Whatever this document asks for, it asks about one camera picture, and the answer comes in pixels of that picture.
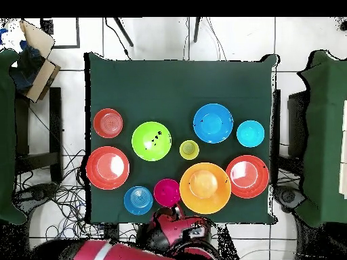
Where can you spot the white box stack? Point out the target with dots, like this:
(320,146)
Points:
(344,151)

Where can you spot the black stool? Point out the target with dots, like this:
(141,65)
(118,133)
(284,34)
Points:
(55,122)

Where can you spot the large orange plastic bowl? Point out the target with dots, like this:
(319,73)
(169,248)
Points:
(205,188)

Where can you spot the small magenta plastic bowl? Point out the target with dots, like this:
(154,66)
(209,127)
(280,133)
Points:
(167,192)

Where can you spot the small blue plastic bowl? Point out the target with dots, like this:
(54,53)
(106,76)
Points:
(138,200)

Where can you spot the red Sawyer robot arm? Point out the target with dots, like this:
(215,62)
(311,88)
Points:
(122,253)

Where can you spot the yellow plastic cup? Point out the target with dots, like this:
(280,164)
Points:
(189,149)

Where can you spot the small orange-red plastic bowl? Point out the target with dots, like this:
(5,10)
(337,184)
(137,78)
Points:
(108,123)

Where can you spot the black floor frame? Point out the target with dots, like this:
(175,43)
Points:
(78,35)

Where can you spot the dark blue cloth bag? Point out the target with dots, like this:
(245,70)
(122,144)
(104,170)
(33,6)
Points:
(27,67)

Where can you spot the green plastic bowl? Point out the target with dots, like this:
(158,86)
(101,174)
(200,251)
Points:
(147,147)

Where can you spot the small cyan plastic bowl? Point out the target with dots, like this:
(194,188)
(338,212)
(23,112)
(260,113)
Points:
(250,133)

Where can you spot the dark green tablecloth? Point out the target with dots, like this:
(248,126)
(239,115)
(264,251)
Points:
(162,86)

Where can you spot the black tripod leg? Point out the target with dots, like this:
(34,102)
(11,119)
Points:
(123,32)
(196,29)

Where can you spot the black pedestal foot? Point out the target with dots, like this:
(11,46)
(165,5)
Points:
(35,192)
(287,196)

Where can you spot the large red plastic bowl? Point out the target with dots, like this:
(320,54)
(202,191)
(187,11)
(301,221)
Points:
(107,168)
(247,176)

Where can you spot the green cloth covered side table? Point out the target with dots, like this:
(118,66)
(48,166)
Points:
(325,135)
(6,135)

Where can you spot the cardboard box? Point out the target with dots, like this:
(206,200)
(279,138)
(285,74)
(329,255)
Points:
(40,78)

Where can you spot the large blue plastic bowl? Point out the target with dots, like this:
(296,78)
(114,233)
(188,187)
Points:
(213,123)

